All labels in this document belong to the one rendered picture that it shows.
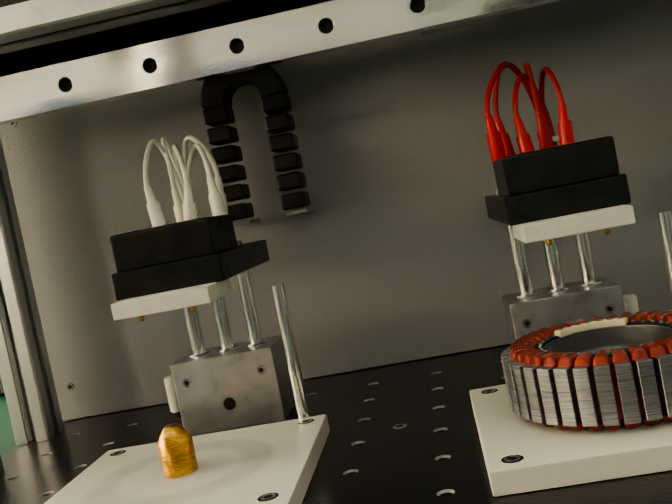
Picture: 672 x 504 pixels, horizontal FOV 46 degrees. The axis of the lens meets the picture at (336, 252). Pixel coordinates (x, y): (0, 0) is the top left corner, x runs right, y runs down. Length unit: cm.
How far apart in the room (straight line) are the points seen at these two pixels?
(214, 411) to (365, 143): 26
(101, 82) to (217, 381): 22
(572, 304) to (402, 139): 21
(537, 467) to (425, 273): 33
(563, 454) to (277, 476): 14
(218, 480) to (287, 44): 28
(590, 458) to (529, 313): 20
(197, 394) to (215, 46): 24
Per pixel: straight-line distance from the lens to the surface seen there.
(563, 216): 47
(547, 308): 56
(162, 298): 48
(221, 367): 58
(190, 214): 57
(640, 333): 47
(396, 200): 68
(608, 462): 38
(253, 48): 54
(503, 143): 58
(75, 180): 74
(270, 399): 58
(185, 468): 47
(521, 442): 41
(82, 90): 57
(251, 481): 43
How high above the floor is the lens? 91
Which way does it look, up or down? 3 degrees down
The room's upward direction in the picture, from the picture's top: 11 degrees counter-clockwise
